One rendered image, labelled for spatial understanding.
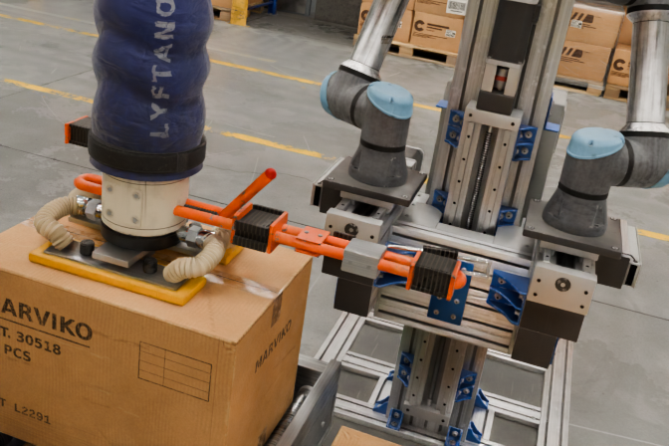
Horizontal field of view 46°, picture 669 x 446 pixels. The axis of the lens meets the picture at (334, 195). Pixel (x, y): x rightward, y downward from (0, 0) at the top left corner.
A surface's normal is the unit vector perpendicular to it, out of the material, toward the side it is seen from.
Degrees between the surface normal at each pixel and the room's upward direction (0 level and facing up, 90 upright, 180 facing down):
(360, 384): 0
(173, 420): 90
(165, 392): 90
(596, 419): 0
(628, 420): 0
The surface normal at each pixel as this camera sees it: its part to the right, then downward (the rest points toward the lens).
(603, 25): -0.30, 0.31
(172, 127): 0.57, 0.19
